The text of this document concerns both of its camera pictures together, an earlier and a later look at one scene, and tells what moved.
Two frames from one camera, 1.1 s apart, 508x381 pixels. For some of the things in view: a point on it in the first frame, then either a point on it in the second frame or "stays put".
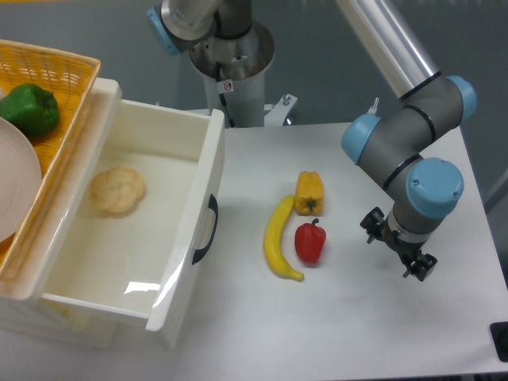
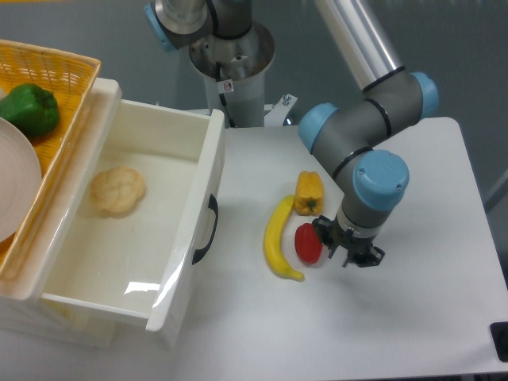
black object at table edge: x=499 y=335 stays put
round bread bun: x=117 y=189 stays put
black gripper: x=376 y=227 -> x=353 y=244
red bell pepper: x=309 y=240 stays put
